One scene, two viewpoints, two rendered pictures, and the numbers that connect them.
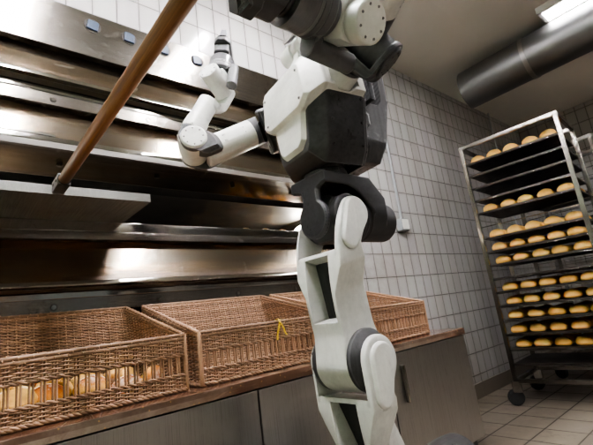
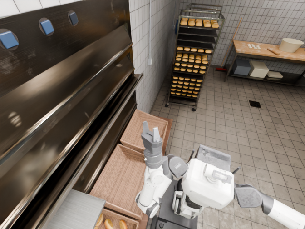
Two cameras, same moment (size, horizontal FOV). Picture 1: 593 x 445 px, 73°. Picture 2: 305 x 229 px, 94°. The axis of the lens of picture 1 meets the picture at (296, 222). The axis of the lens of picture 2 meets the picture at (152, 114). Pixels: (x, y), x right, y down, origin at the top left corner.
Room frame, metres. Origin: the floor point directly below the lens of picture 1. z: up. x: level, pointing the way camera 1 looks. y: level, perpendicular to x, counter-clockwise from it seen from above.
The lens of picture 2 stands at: (0.95, 0.38, 2.22)
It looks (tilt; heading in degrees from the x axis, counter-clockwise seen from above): 45 degrees down; 326
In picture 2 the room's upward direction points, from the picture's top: 2 degrees clockwise
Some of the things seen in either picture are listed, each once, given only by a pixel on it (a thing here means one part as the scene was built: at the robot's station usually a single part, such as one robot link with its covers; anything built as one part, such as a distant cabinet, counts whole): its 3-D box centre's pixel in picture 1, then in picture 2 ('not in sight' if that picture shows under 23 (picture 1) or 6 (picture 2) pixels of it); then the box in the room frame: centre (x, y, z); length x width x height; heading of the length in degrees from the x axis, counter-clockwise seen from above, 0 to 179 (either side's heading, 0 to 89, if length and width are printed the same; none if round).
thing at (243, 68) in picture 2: not in sight; (241, 66); (2.78, -3.87, 0.35); 0.50 x 0.36 x 0.24; 131
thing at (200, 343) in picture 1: (238, 329); (128, 178); (1.53, 0.26, 0.72); 0.56 x 0.49 x 0.28; 131
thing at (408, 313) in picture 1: (349, 313); (146, 133); (1.92, -0.19, 0.72); 0.56 x 0.49 x 0.28; 132
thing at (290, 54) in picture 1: (298, 54); (213, 173); (1.02, -0.07, 1.47); 0.10 x 0.07 x 0.09; 33
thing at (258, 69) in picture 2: not in sight; (257, 68); (2.47, -4.15, 0.35); 0.50 x 0.36 x 0.24; 133
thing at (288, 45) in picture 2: not in sight; (289, 45); (2.20, -4.49, 1.01); 0.43 x 0.43 x 0.21
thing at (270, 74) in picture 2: not in sight; (273, 74); (2.11, -4.46, 0.27); 0.34 x 0.26 x 0.07; 47
